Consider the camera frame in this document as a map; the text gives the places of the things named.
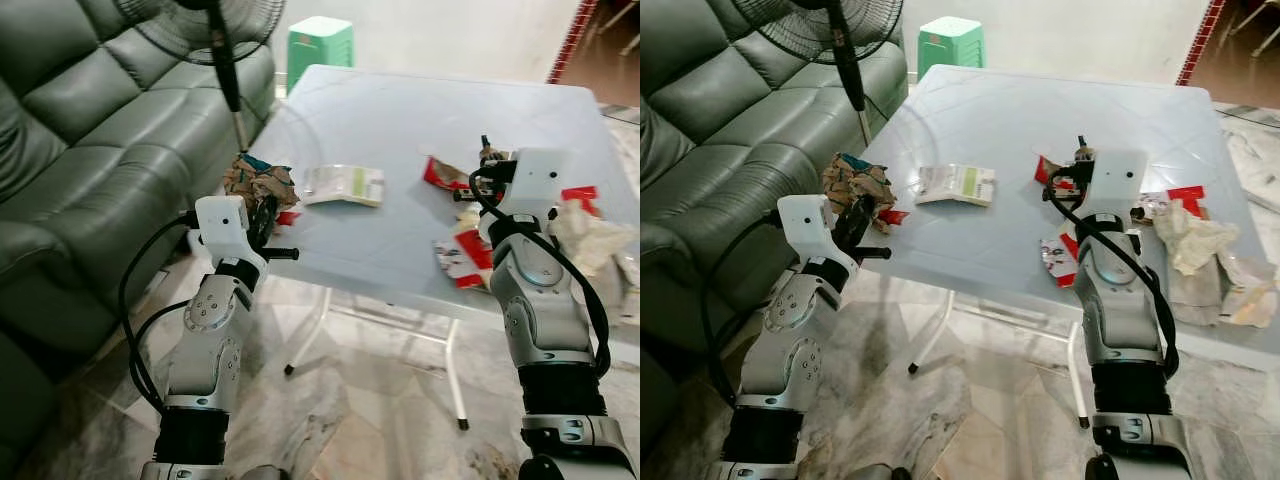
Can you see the brown paper trash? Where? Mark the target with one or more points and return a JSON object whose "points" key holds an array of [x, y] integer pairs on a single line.
{"points": [[855, 180], [255, 180]]}

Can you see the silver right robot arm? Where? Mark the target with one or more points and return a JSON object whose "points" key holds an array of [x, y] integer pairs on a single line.
{"points": [[1125, 330], [545, 330]]}

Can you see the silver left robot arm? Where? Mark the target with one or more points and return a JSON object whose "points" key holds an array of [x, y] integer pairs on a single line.
{"points": [[790, 345], [205, 340]]}

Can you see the tiny red wrapper scrap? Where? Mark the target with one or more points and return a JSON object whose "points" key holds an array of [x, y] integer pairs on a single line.
{"points": [[288, 217], [892, 216]]}

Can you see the torn red wrapper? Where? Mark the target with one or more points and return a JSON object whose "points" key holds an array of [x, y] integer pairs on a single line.
{"points": [[1052, 172], [440, 172]]}

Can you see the white and green packet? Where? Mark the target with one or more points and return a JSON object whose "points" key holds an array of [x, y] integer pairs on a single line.
{"points": [[345, 186], [957, 185]]}

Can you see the white plastic folding table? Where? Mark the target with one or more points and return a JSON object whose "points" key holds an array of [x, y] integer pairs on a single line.
{"points": [[1010, 120], [400, 120]]}

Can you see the red and white foil wrapper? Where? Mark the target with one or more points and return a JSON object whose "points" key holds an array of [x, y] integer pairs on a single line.
{"points": [[462, 258], [1058, 260]]}

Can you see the small red card packet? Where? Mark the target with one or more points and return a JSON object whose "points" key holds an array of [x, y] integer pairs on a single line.
{"points": [[582, 198], [1187, 198]]}

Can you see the crumpled beige tissue paper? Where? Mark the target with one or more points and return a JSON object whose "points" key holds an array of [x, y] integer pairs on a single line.
{"points": [[588, 238], [1195, 238]]}

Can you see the dark grey-green leather sofa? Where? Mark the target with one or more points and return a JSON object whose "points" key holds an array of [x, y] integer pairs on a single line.
{"points": [[720, 150], [90, 150]]}

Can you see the black standing fan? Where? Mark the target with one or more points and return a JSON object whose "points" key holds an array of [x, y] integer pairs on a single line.
{"points": [[845, 45], [222, 50]]}

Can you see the green plastic stool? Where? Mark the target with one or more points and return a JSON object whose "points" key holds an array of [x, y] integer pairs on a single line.
{"points": [[950, 45], [320, 50]]}

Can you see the brown paper bag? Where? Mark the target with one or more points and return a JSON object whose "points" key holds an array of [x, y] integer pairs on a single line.
{"points": [[625, 290], [1225, 295]]}

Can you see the wooden chair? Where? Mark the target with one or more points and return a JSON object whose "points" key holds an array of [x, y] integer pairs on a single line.
{"points": [[1255, 25], [620, 25]]}

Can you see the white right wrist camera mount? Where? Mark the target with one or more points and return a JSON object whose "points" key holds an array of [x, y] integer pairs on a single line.
{"points": [[535, 182], [1118, 185]]}

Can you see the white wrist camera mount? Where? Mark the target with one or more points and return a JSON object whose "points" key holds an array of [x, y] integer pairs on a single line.
{"points": [[805, 225], [535, 182], [1118, 185], [222, 226]]}

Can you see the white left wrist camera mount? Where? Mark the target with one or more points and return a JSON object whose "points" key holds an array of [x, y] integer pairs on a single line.
{"points": [[805, 225], [222, 226]]}

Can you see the red tiled door frame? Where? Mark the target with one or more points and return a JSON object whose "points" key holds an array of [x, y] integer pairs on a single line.
{"points": [[1200, 40], [570, 40]]}

